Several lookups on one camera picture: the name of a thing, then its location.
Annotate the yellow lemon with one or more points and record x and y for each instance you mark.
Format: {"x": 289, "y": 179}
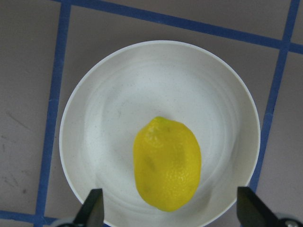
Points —
{"x": 167, "y": 164}

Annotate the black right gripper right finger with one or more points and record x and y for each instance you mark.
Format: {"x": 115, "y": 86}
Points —
{"x": 252, "y": 212}

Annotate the cream round plate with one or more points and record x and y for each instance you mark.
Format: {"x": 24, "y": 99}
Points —
{"x": 124, "y": 92}

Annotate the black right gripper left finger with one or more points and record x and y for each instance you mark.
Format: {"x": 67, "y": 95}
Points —
{"x": 91, "y": 214}

